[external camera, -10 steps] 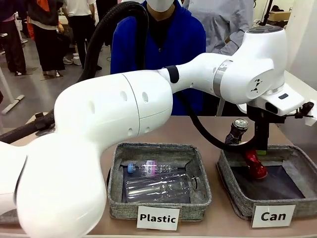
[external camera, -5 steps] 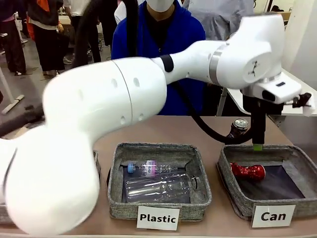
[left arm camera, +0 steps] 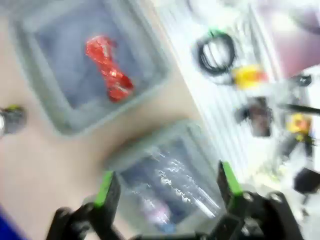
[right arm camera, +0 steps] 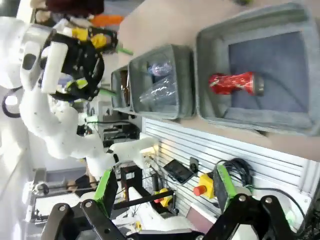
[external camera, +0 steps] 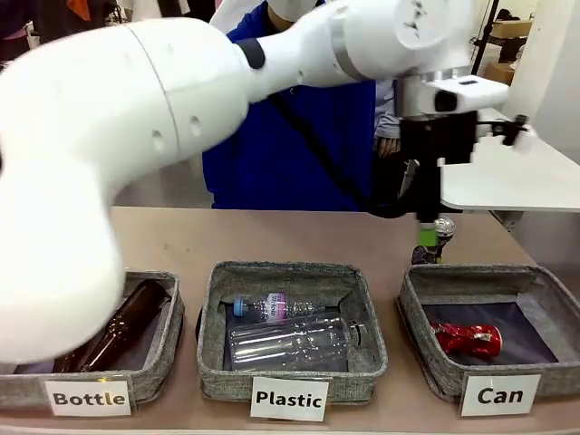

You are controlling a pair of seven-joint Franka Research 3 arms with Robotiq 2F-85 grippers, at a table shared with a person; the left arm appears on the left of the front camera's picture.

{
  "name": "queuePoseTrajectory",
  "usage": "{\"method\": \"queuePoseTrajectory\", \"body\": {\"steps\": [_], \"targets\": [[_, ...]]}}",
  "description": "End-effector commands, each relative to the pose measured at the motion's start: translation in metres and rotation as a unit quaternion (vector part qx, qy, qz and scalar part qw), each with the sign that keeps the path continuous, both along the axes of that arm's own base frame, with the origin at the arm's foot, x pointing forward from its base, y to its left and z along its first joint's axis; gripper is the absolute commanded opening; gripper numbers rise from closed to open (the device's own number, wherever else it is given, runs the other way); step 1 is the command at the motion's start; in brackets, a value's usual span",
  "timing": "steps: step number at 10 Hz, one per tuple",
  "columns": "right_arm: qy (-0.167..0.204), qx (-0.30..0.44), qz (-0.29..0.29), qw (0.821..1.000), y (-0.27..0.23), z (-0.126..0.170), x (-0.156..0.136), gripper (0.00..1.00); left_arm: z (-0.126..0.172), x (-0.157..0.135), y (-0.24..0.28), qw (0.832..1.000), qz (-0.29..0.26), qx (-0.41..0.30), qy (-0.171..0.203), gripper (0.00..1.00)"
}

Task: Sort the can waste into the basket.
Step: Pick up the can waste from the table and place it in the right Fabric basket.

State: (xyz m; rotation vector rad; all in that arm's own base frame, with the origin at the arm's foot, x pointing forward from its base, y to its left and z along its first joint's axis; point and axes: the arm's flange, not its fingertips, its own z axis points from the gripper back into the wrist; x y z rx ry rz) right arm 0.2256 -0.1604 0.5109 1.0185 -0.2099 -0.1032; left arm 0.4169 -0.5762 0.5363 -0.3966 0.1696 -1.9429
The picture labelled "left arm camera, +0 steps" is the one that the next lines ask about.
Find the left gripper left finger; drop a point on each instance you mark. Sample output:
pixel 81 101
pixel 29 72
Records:
pixel 103 190

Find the clear plastic bottle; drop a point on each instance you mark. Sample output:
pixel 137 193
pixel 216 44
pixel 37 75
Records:
pixel 175 180

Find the crushed dark blue can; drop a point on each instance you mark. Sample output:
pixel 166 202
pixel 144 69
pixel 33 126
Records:
pixel 12 120

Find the person in blue hoodie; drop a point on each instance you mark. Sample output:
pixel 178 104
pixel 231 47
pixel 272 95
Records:
pixel 7 230

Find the grey fabric basket labelled Plastic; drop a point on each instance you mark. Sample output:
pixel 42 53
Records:
pixel 195 135

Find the yellow red tool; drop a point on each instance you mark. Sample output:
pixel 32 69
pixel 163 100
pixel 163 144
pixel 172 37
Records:
pixel 247 75

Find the black box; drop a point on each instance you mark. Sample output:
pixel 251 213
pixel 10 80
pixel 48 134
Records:
pixel 307 181

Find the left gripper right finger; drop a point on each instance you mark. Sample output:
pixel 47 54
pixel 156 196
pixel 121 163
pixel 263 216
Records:
pixel 231 182

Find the grey fabric basket labelled Can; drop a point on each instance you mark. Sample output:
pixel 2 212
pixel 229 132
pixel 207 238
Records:
pixel 50 105

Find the yellow black tool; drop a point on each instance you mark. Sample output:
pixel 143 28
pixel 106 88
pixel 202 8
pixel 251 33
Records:
pixel 298 125

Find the crushed red can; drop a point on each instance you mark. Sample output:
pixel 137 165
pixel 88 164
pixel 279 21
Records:
pixel 110 70

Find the black device on floor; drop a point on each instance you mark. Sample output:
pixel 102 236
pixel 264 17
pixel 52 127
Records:
pixel 260 117

